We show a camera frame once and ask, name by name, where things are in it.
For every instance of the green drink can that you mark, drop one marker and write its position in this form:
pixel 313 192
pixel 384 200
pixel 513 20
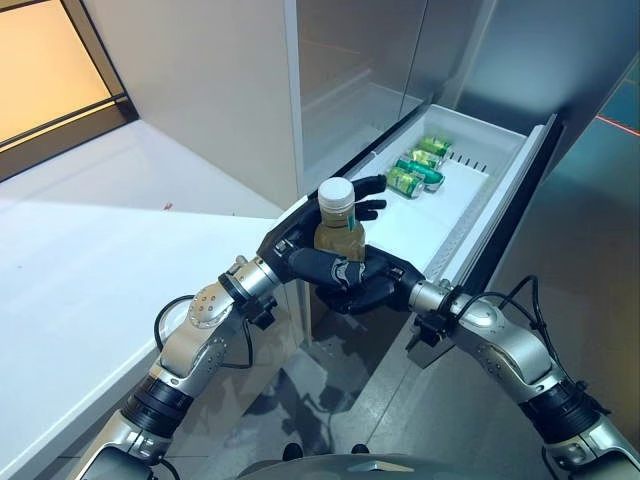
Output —
pixel 436 144
pixel 425 156
pixel 402 182

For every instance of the black right robot foot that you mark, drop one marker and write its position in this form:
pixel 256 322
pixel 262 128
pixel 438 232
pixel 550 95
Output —
pixel 360 447

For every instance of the tall white cabinet panel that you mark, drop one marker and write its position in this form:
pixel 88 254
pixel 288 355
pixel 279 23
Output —
pixel 200 90

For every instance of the yellow tea bottle white cap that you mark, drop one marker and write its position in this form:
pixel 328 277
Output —
pixel 337 235

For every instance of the black framed window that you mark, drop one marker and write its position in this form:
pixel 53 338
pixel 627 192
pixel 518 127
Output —
pixel 45 65

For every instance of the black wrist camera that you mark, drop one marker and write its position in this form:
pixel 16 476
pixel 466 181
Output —
pixel 431 332
pixel 260 312

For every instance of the black left robot foot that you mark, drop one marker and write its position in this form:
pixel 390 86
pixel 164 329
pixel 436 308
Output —
pixel 291 451

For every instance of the silver fridge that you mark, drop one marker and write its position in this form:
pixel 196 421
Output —
pixel 350 75

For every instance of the white fridge drawer silver front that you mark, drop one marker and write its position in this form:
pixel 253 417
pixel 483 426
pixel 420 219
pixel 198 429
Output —
pixel 450 225

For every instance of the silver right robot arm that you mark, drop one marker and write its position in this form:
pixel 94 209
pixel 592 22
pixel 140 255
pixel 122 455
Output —
pixel 510 345

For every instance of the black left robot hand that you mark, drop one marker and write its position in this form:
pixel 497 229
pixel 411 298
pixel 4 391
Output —
pixel 292 235

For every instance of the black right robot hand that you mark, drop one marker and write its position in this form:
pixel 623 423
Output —
pixel 387 277

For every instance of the teal green bottle lying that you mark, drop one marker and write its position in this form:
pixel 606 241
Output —
pixel 419 172

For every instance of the black robot foot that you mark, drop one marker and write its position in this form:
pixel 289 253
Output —
pixel 360 447
pixel 291 451

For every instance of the silver tall side panel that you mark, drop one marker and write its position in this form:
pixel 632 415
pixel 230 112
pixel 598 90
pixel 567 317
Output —
pixel 550 50

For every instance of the grey robot torso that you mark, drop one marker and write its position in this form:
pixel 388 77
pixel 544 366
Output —
pixel 365 467

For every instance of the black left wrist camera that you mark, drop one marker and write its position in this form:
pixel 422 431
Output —
pixel 260 312

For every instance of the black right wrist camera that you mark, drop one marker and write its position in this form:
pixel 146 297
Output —
pixel 431 332

